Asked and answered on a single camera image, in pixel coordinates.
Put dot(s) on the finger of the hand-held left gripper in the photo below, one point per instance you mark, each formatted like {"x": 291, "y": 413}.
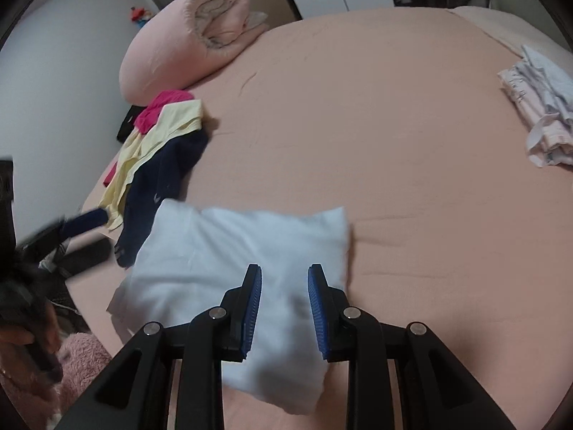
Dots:
{"x": 85, "y": 222}
{"x": 89, "y": 255}

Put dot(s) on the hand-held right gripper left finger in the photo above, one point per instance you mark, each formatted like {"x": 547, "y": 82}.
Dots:
{"x": 250, "y": 313}

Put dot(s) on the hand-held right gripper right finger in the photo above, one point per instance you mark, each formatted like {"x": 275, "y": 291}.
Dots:
{"x": 317, "y": 318}

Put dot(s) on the light blue t-shirt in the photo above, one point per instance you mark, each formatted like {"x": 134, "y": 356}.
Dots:
{"x": 201, "y": 251}

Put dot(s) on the pile of colourful clothes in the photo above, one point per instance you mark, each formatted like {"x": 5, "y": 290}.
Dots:
{"x": 170, "y": 121}

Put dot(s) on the person's left hand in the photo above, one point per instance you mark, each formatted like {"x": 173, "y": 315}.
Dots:
{"x": 53, "y": 331}

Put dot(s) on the navy garment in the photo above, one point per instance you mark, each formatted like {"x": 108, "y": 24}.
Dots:
{"x": 156, "y": 188}

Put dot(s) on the person's pink fuzzy clothing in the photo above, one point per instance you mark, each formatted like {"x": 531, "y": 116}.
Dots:
{"x": 85, "y": 354}

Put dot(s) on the black bag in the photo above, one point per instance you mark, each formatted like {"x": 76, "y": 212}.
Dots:
{"x": 127, "y": 125}

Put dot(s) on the magenta garment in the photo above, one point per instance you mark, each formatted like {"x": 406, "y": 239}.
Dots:
{"x": 165, "y": 101}

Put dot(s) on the rolled pink duvet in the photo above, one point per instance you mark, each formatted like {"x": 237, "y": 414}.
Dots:
{"x": 161, "y": 53}

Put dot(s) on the pink bed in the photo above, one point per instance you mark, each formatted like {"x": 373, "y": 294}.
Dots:
{"x": 380, "y": 143}

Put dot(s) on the colourful toy figure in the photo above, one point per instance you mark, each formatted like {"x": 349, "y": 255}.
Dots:
{"x": 139, "y": 14}

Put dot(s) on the pink white printed garment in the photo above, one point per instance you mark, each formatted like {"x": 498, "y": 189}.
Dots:
{"x": 550, "y": 143}

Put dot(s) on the pale grey folded garment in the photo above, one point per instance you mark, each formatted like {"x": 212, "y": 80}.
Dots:
{"x": 546, "y": 76}

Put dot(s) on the pale pink blanket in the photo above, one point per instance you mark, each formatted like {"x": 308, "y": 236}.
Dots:
{"x": 515, "y": 27}

